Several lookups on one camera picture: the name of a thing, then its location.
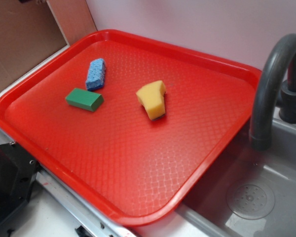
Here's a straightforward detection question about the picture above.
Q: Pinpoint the green rectangular block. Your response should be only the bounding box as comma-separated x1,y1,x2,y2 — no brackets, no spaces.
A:
65,88,104,112

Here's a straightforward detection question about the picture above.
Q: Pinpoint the blue sponge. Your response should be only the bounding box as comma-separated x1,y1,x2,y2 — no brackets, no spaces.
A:
85,58,106,91

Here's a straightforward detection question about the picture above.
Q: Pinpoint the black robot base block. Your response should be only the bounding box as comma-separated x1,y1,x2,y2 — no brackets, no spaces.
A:
0,143,39,227

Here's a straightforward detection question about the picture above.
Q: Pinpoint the red plastic tray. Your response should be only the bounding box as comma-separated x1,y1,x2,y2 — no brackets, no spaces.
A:
0,30,261,227

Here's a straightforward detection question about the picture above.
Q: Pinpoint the yellow sponge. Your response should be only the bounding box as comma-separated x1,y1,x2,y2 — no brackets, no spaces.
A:
136,80,166,120

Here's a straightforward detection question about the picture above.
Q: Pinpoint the grey plastic sink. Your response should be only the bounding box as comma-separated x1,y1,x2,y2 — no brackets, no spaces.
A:
177,118,296,237

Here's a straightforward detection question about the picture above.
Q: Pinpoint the round sink drain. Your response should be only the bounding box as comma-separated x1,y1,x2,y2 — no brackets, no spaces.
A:
226,179,275,220

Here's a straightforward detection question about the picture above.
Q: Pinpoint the grey curved faucet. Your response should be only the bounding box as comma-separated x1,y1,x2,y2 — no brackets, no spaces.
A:
249,34,296,151

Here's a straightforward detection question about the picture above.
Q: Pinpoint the brown cardboard panel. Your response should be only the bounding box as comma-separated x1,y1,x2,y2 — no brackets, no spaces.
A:
0,0,97,93

